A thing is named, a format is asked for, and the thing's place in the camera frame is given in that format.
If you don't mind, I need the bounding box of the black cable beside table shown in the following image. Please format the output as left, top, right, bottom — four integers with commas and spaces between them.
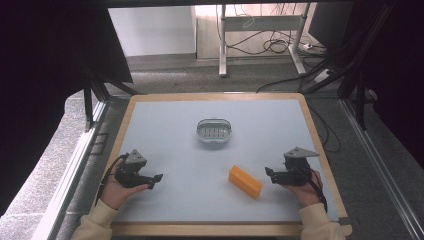
305, 99, 342, 154

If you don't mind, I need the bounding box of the black floor cables tangle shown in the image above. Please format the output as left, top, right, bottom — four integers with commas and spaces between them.
225, 29, 329, 58

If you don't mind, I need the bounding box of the clear oval soap dish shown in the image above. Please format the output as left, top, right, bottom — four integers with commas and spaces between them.
195, 118, 233, 144

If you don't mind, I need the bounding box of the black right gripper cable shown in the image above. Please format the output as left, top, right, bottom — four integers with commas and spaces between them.
308, 168, 330, 214

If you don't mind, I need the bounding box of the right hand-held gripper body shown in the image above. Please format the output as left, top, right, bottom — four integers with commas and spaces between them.
275, 146, 320, 187

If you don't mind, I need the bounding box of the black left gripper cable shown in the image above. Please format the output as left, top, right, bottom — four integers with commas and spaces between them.
94, 152, 130, 208

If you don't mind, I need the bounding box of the white power strip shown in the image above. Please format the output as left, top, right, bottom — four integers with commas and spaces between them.
313, 68, 335, 84

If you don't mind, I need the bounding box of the person's right hand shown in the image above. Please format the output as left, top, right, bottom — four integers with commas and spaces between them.
282, 169, 324, 209

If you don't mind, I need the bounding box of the aluminium floor rail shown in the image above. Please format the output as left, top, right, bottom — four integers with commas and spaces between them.
31, 99, 108, 240
339, 98, 424, 240

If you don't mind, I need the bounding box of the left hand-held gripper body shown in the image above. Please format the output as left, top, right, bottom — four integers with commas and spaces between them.
114, 148, 152, 189

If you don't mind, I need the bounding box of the black metal stand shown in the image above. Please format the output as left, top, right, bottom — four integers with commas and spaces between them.
80, 62, 140, 133
302, 2, 398, 132

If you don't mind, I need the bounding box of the orange soap bar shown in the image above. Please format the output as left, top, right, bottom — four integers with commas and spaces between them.
228, 165, 264, 201

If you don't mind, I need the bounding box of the black curtain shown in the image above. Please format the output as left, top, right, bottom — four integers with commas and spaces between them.
348, 0, 424, 169
0, 0, 135, 218

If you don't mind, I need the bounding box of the white cabinet panel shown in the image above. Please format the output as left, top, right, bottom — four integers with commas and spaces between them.
107, 5, 198, 58

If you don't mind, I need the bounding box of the person's left hand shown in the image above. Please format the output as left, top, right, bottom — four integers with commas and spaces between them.
99, 165, 150, 211

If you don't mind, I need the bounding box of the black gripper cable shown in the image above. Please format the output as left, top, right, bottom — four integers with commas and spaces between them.
308, 168, 330, 214
94, 152, 130, 208

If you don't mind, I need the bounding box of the white desk frame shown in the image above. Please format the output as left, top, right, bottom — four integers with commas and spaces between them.
217, 3, 313, 79

